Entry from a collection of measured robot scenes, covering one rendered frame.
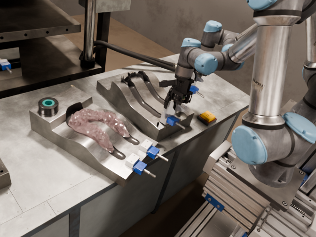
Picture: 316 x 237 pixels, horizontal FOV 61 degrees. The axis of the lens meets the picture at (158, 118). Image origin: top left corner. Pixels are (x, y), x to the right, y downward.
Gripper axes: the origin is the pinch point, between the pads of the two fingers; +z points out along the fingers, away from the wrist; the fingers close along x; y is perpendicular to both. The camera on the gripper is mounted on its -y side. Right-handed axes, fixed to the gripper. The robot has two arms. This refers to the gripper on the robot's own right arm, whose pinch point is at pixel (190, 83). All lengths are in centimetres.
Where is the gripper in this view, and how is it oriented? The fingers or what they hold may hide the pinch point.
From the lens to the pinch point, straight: 150.8
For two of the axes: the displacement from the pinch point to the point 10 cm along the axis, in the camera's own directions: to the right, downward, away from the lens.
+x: 7.1, -3.2, 6.3
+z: -2.1, 7.6, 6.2
